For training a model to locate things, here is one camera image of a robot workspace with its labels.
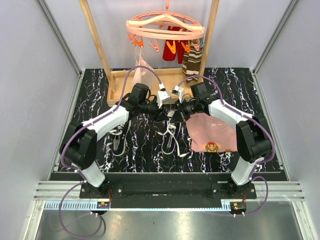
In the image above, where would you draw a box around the small connector box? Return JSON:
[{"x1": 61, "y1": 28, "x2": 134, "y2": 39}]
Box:
[
  {"x1": 230, "y1": 201, "x2": 247, "y2": 215},
  {"x1": 96, "y1": 201, "x2": 111, "y2": 209}
]

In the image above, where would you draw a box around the pink bra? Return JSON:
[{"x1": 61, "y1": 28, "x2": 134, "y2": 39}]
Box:
[{"x1": 132, "y1": 46, "x2": 155, "y2": 89}]

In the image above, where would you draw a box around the brown striped sock pair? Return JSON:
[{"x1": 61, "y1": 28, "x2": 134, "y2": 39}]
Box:
[{"x1": 182, "y1": 37, "x2": 204, "y2": 78}]

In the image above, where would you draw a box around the pink round clip hanger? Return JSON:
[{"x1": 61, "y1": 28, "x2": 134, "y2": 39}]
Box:
[{"x1": 126, "y1": 0, "x2": 205, "y2": 52}]

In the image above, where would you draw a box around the black sneaker with white laces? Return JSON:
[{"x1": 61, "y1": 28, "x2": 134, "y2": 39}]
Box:
[{"x1": 156, "y1": 110, "x2": 187, "y2": 158}]

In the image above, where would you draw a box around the left small connector box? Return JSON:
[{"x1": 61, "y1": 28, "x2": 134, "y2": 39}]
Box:
[{"x1": 96, "y1": 201, "x2": 111, "y2": 209}]

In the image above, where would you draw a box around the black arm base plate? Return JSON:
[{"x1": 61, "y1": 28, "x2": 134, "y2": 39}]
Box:
[{"x1": 79, "y1": 172, "x2": 257, "y2": 211}]

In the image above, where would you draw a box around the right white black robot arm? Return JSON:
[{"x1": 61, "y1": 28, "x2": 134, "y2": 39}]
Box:
[{"x1": 172, "y1": 82, "x2": 276, "y2": 199}]

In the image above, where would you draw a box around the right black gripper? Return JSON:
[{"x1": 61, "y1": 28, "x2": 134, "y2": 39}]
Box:
[{"x1": 170, "y1": 98, "x2": 199, "y2": 124}]

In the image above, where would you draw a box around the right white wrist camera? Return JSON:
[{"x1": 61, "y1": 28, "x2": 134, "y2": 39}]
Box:
[{"x1": 171, "y1": 85, "x2": 185, "y2": 103}]

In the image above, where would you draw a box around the right small connector box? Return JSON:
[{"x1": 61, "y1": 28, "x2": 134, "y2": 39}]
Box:
[{"x1": 230, "y1": 201, "x2": 247, "y2": 215}]

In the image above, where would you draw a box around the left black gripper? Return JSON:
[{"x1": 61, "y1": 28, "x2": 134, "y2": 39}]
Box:
[{"x1": 139, "y1": 97, "x2": 170, "y2": 123}]

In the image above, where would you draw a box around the wooden drying rack frame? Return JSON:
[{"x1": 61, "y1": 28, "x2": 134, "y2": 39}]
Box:
[{"x1": 78, "y1": 0, "x2": 220, "y2": 107}]

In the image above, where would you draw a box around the red sock pair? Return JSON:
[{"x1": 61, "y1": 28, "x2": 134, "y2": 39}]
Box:
[{"x1": 162, "y1": 39, "x2": 186, "y2": 64}]

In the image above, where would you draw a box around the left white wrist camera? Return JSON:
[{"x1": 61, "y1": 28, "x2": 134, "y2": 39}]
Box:
[{"x1": 156, "y1": 83, "x2": 172, "y2": 109}]

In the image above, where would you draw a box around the pink mario t-shirt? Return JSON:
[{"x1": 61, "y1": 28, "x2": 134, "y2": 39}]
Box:
[{"x1": 185, "y1": 113, "x2": 238, "y2": 153}]

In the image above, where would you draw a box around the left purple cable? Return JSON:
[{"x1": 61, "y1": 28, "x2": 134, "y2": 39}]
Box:
[{"x1": 58, "y1": 65, "x2": 165, "y2": 237}]

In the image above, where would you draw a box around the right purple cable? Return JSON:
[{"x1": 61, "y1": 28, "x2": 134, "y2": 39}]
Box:
[{"x1": 177, "y1": 75, "x2": 276, "y2": 217}]

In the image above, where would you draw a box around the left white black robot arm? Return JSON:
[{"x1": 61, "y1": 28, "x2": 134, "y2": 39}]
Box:
[{"x1": 59, "y1": 83, "x2": 171, "y2": 198}]

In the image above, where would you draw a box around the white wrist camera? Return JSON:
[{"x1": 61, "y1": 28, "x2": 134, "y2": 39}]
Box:
[
  {"x1": 156, "y1": 83, "x2": 172, "y2": 109},
  {"x1": 171, "y1": 85, "x2": 185, "y2": 103}
]

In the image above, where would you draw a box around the purple cable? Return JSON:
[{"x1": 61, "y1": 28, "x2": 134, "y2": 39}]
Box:
[
  {"x1": 58, "y1": 65, "x2": 165, "y2": 237},
  {"x1": 177, "y1": 75, "x2": 276, "y2": 217}
]

